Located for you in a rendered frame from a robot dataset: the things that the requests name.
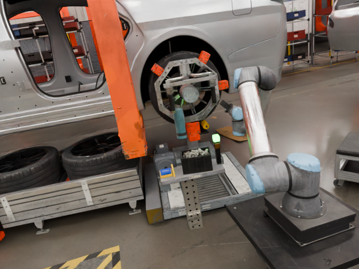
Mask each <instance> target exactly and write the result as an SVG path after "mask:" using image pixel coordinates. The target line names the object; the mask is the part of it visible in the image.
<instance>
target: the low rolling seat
mask: <svg viewBox="0 0 359 269"><path fill-rule="evenodd" d="M336 151H337V152H336V154H335V167H334V178H337V179H335V180H334V182H333V184H334V186H335V187H337V188H341V187H343V186H344V184H345V183H344V181H345V180H347V181H353V182H356V183H359V133H357V132H349V133H348V134H347V135H346V137H345V138H344V140H343V141H342V143H341V144H340V145H339V147H338V148H337V150H336ZM340 159H342V160H341V161H340Z"/></svg>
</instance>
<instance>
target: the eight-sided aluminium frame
mask: <svg viewBox="0 0 359 269"><path fill-rule="evenodd" d="M192 63H195V64H197V65H198V66H199V67H203V66H206V67H208V66H207V65H205V64H204V63H203V62H201V61H199V59H198V58H196V57H194V58H188V59H182V60H176V61H170V62H169V63H168V64H167V66H166V67H165V69H164V71H163V73H162V74H161V76H160V77H158V79H157V80H156V82H155V84H154V86H155V91H156V95H157V101H158V107H159V110H160V111H161V112H163V113H164V114H166V115H167V116H169V117H170V118H172V119H173V120H174V115H173V113H170V111H169V110H168V109H167V108H165V107H164V106H163V102H162V96H161V91H160V84H161V83H162V81H163V80H164V79H165V77H166V76H167V74H168V73H169V72H170V70H171V69H172V67H174V66H179V65H186V64H192ZM208 68H209V67H208ZM209 69H210V68H209ZM210 70H211V71H212V72H213V73H214V74H215V75H216V79H215V81H216V86H215V92H216V101H217V102H218V101H219V99H220V95H219V89H218V80H217V73H216V72H214V71H213V70H212V69H210ZM162 76H163V77H162ZM213 107H214V106H212V100H211V101H210V102H209V104H208V105H207V106H206V108H205V109H204V110H203V111H202V113H201V114H198V115H192V116H187V117H184V119H185V123H188V122H194V121H199V120H204V119H205V118H206V117H207V115H208V114H209V113H210V111H211V110H212V109H213Z"/></svg>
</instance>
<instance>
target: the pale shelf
mask: <svg viewBox="0 0 359 269"><path fill-rule="evenodd" d="M212 166H213V171H206V172H199V173H191V174H187V175H184V174H183V169H182V166H180V167H175V168H174V172H175V177H174V175H173V176H171V177H166V178H161V177H160V181H161V185H162V186H163V185H168V184H173V183H178V182H182V181H186V180H191V179H196V178H201V177H207V176H211V175H216V174H219V173H225V168H224V166H223V165H222V164H220V165H217V164H216V159H214V160H212ZM170 169H171V171H172V168H170ZM159 174H160V170H159ZM172 174H173V171H172Z"/></svg>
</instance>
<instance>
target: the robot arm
mask: <svg viewBox="0 0 359 269"><path fill-rule="evenodd" d="M233 83H234V88H235V89H238V92H239V97H240V103H241V108H240V107H237V106H233V104H228V103H227V102H225V101H224V100H222V101H221V102H220V105H221V106H223V107H224V108H225V110H224V112H226V113H229V115H230V116H231V120H232V132H233V135H235V136H244V135H245V133H246V134H247V138H248V143H249V149H250V153H251V158H250V159H249V161H248V164H247V165H246V168H245V169H246V178H247V182H248V185H249V187H250V189H251V191H252V192H253V193H255V194H264V193H275V192H286V193H285V195H284V197H283V207H284V208H285V209H286V210H287V211H289V212H291V213H293V214H296V215H299V216H314V215H317V214H319V213H320V212H322V210H323V202H322V200H321V197H320V195H319V184H320V174H321V166H320V161H319V159H318V158H316V157H314V156H312V155H310V154H306V153H292V154H289V155H288V157H287V161H279V158H278V156H277V155H276V154H274V153H273V151H272V146H271V142H270V137H269V133H268V129H267V124H266V120H265V114H266V110H267V107H268V103H269V99H270V96H271V92H272V90H273V89H274V88H275V87H276V84H277V77H276V75H275V73H274V72H273V71H272V70H271V69H269V68H268V67H265V66H255V67H246V68H238V69H236V70H235V72H234V82H233Z"/></svg>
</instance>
